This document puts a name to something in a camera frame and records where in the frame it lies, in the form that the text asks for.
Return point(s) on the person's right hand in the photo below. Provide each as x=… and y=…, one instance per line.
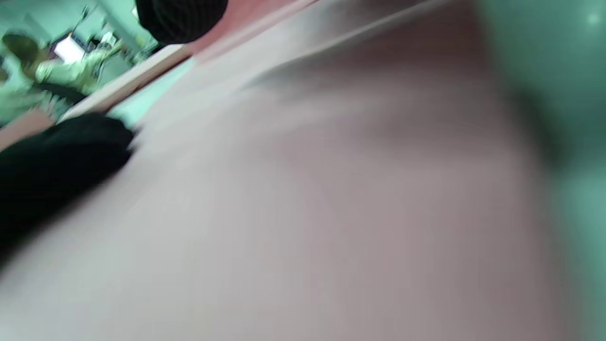
x=180, y=19

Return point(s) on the person's left hand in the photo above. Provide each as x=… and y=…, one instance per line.
x=47, y=175

